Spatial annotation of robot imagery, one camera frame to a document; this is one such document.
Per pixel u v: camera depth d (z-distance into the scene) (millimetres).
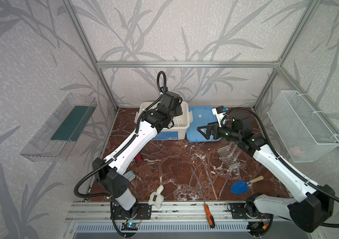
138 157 896
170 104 552
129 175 821
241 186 834
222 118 642
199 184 824
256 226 744
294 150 728
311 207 373
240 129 560
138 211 727
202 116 1144
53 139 634
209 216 708
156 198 745
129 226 707
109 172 408
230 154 919
